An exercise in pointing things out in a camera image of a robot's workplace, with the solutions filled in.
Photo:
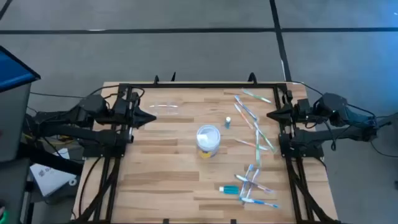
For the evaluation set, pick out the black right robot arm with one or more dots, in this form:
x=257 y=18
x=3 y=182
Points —
x=329 y=134

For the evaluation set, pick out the grey cabinet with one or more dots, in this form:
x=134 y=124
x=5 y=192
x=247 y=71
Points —
x=12 y=124

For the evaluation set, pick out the black stand beam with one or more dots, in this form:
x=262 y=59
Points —
x=46 y=158

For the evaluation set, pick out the monitor with blue screen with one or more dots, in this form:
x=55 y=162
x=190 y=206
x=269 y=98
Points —
x=15 y=71

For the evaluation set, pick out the dark grey box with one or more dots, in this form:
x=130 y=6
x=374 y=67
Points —
x=12 y=186

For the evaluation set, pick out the white tape roll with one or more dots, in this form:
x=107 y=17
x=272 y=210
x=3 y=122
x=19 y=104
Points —
x=71 y=183

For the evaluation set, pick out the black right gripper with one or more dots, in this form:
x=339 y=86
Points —
x=298 y=112

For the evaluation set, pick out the clear plastic toothbrush package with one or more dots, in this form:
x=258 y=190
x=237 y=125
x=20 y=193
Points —
x=163 y=109

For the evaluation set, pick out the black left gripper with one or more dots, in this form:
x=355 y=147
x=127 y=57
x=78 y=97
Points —
x=124 y=109

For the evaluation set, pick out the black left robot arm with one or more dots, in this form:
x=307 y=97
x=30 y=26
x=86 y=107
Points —
x=90 y=107

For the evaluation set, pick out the grey stand leg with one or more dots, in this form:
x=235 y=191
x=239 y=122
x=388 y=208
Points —
x=390 y=119

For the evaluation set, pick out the blue toothbrush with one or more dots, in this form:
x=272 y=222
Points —
x=249 y=170
x=245 y=107
x=259 y=203

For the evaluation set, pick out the teal mouthwash bottle white cap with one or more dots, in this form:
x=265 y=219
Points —
x=228 y=124
x=231 y=189

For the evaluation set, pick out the white printed booklet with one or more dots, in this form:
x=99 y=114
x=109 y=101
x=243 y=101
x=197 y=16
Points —
x=49 y=180

